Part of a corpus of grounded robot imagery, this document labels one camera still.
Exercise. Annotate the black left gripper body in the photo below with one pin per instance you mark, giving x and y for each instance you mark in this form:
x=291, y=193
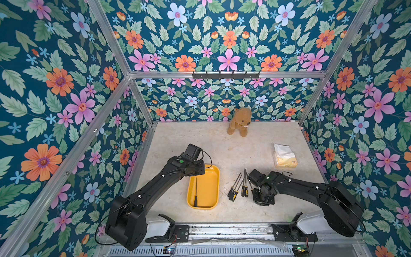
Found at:
x=196, y=168

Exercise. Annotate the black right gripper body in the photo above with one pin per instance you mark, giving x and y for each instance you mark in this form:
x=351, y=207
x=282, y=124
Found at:
x=260, y=195

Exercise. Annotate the yellow plastic storage tray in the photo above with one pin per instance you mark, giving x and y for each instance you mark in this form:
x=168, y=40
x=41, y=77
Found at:
x=208, y=189

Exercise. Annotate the file tool yellow black handle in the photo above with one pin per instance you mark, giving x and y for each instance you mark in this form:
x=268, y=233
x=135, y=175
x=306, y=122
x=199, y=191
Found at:
x=196, y=193

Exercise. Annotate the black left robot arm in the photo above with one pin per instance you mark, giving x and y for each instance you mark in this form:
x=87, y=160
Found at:
x=127, y=223

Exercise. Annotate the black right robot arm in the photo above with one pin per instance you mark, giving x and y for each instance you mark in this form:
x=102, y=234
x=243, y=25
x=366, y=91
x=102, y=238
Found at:
x=341, y=210

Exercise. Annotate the yellow tissue pack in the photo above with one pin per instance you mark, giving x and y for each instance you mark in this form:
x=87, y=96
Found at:
x=284, y=156

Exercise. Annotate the brown teddy bear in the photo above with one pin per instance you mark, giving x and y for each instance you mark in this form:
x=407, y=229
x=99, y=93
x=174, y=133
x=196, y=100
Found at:
x=241, y=121

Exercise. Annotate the white ventilation grille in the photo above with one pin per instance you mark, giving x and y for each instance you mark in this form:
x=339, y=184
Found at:
x=203, y=251

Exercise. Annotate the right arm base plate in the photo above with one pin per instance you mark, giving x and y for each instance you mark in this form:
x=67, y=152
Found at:
x=291, y=233

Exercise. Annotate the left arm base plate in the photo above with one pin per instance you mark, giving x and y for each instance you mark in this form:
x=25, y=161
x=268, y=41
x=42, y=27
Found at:
x=176, y=234

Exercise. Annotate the black wall hook rail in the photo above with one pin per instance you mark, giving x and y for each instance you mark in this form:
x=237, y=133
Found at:
x=226, y=75

